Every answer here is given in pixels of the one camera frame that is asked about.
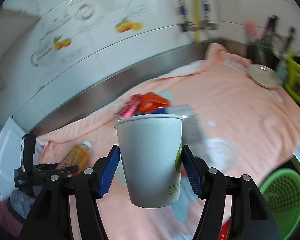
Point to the yellow gas pipe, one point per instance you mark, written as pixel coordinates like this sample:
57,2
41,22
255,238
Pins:
196,21

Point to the pink airplane towel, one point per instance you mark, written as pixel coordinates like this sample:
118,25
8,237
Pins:
238,127

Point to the white paper cup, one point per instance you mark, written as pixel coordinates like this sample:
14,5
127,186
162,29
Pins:
150,148

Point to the green plastic waste basket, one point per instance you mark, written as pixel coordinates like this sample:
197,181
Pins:
281,191

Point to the beige ceramic plate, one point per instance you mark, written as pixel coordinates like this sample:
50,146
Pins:
264,76

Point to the red cola can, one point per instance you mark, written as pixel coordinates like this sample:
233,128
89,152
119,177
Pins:
129,107

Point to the pink bottle brush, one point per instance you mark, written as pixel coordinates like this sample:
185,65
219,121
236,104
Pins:
251,31

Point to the orange snack wrapper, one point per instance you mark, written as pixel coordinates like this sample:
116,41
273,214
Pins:
151,102

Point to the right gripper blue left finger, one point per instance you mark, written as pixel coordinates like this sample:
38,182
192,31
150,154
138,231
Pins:
106,170

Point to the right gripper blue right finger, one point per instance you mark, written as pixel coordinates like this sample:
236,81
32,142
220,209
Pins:
193,169

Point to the orange drink bottle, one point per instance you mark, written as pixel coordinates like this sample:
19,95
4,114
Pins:
78,156

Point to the blue silver drink can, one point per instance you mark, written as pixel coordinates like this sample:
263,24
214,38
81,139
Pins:
184,111

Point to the green dish rack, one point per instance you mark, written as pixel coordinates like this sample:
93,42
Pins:
292,85

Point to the left gloved hand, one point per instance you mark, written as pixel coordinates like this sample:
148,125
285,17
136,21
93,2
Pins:
21,202

